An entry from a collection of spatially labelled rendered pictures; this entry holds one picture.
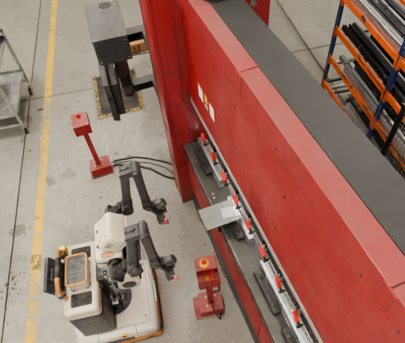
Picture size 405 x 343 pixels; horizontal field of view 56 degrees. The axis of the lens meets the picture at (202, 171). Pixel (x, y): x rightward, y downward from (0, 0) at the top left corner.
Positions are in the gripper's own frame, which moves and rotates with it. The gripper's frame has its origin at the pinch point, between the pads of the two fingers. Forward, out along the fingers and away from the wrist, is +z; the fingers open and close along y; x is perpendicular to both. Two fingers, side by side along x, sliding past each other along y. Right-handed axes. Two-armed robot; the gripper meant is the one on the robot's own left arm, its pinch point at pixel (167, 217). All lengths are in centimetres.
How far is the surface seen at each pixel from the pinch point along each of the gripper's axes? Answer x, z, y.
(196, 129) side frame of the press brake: -34, 15, 79
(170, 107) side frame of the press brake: -33, -23, 77
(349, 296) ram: -102, -58, -111
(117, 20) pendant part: -37, -88, 108
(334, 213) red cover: -112, -87, -93
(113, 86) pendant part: -7, -59, 87
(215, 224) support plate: -29.5, 14.6, -14.2
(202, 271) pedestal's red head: -4.6, 29.2, -36.5
